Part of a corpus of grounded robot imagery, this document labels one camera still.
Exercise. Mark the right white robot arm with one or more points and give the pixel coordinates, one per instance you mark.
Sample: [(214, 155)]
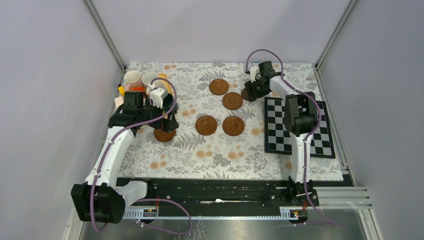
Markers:
[(302, 117)]

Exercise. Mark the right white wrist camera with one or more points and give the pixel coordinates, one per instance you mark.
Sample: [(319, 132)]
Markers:
[(253, 72)]

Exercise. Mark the white pink block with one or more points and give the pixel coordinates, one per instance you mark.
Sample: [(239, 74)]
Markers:
[(118, 101)]

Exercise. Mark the pink white mug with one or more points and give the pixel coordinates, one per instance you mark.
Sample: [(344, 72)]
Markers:
[(132, 79)]

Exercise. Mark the black white checkerboard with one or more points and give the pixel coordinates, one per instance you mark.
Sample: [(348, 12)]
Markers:
[(277, 139)]

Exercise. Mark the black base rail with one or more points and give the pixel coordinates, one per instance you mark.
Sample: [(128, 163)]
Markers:
[(224, 197)]

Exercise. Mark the brown wooden coaster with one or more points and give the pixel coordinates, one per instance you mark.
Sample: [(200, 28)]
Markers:
[(206, 125), (232, 101), (219, 87), (163, 136), (233, 126)]

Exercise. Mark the orange mug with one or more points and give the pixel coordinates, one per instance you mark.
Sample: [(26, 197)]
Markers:
[(137, 89)]

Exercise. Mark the yellow tray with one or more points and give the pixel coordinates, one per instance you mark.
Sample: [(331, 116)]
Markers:
[(165, 82)]

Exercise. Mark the yellow block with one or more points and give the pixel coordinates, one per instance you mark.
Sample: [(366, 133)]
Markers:
[(121, 90)]

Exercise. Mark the dark brown coaster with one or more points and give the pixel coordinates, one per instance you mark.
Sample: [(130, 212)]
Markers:
[(245, 95)]

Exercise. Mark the floral tablecloth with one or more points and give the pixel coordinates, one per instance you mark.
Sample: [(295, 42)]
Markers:
[(192, 155)]

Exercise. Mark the light green mug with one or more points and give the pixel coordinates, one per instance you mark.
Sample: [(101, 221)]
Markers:
[(159, 84)]

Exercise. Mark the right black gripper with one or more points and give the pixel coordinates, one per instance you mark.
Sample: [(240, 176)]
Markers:
[(250, 87)]

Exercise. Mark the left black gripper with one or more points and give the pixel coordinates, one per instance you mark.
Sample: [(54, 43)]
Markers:
[(168, 125)]

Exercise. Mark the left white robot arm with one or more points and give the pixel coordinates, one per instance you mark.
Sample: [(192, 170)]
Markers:
[(98, 199)]

